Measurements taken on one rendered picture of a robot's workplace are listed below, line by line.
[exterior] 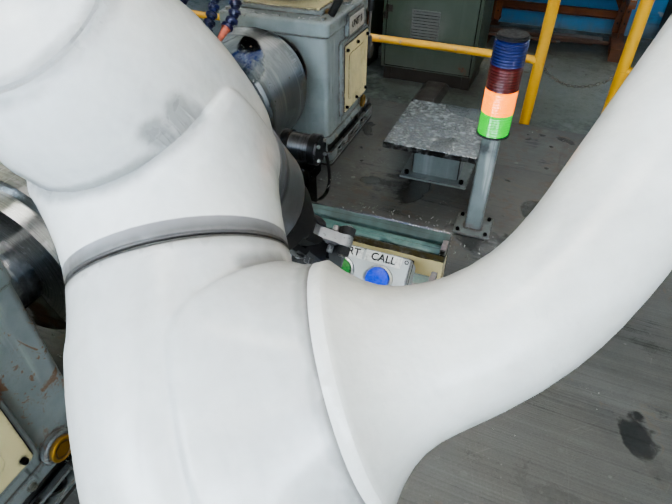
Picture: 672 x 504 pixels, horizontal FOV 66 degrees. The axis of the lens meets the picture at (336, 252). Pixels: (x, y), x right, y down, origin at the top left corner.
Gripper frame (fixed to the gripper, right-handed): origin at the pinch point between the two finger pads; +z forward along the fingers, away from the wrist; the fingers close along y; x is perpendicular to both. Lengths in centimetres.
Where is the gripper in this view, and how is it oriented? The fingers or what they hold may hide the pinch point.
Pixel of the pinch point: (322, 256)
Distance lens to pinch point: 57.0
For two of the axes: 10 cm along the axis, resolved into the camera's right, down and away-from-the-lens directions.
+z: 2.4, 2.1, 9.5
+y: -9.3, -2.4, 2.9
